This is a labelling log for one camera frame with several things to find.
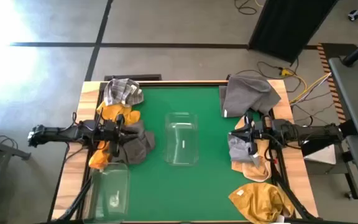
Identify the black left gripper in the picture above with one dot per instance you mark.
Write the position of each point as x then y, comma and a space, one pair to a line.
112, 132

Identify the dark grey towel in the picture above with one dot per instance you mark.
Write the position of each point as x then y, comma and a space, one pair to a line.
135, 152

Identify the peach striped towel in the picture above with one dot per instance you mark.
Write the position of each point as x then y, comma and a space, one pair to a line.
253, 172

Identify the grey waffle towel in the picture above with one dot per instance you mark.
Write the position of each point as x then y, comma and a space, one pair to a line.
247, 93

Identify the black caster wheel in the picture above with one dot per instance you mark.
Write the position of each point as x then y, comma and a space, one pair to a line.
354, 14

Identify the clear plastic bin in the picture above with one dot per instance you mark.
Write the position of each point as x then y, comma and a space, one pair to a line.
110, 193
182, 140

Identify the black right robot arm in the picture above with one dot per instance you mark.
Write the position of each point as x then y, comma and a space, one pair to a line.
315, 132

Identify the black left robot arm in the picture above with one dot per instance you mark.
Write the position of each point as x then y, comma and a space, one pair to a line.
61, 133

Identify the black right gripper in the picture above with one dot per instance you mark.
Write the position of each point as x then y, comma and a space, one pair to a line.
261, 130

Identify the orange towel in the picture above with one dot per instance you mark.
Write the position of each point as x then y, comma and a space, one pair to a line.
99, 160

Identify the black orange hazard strip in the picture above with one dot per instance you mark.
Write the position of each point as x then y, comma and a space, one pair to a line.
323, 59

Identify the green table mat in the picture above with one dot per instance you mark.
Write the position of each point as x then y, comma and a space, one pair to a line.
197, 193

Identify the mustard yellow towel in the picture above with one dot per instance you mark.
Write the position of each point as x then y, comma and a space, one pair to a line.
259, 202
129, 116

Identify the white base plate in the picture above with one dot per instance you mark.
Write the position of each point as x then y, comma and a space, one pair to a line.
322, 155

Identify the light grey towel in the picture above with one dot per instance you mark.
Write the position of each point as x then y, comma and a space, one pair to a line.
239, 152

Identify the grey white striped towel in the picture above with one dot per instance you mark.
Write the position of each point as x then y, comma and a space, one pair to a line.
120, 91

